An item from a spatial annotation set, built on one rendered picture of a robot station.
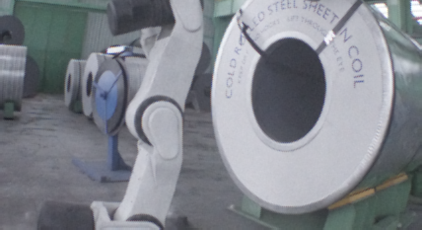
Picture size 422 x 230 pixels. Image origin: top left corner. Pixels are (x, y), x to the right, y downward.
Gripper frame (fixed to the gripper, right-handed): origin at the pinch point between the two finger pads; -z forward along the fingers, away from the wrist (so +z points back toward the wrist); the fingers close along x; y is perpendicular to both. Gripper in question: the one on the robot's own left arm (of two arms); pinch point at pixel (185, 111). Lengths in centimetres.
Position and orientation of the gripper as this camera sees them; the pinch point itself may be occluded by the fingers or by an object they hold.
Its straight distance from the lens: 128.6
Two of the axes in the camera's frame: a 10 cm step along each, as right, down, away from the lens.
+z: -3.7, -8.8, -2.9
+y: -6.2, 0.0, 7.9
